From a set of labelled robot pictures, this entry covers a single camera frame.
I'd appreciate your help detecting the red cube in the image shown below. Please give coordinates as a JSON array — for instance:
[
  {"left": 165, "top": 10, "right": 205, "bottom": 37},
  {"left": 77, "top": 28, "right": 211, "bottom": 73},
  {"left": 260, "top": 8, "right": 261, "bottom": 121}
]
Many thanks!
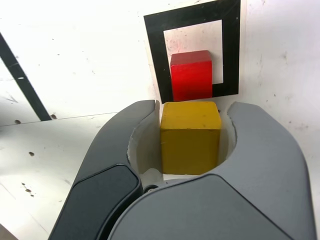
[{"left": 169, "top": 49, "right": 214, "bottom": 102}]

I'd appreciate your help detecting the black tape strip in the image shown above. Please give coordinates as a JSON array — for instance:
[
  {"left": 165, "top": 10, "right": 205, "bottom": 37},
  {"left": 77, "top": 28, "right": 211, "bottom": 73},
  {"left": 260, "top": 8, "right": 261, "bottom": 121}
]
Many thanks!
[{"left": 0, "top": 31, "right": 53, "bottom": 121}]

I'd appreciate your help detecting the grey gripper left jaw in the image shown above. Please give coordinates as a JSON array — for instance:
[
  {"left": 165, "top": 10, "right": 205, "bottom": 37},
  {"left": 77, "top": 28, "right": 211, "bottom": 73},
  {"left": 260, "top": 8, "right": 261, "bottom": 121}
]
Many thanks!
[{"left": 46, "top": 99, "right": 166, "bottom": 240}]

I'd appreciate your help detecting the black tape square outline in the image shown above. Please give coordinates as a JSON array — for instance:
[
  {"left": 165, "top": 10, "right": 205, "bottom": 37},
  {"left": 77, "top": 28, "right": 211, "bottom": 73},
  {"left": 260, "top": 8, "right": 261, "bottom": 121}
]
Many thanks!
[{"left": 143, "top": 0, "right": 241, "bottom": 105}]

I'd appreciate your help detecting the yellow cube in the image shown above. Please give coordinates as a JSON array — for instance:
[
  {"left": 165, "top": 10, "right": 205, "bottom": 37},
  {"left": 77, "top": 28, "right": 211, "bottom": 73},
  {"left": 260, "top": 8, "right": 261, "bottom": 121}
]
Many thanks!
[{"left": 159, "top": 101, "right": 223, "bottom": 176}]

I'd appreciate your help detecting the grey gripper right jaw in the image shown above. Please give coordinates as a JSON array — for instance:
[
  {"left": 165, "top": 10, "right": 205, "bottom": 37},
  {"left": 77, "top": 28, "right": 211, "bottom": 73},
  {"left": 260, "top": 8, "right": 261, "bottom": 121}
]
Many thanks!
[{"left": 106, "top": 101, "right": 318, "bottom": 240}]

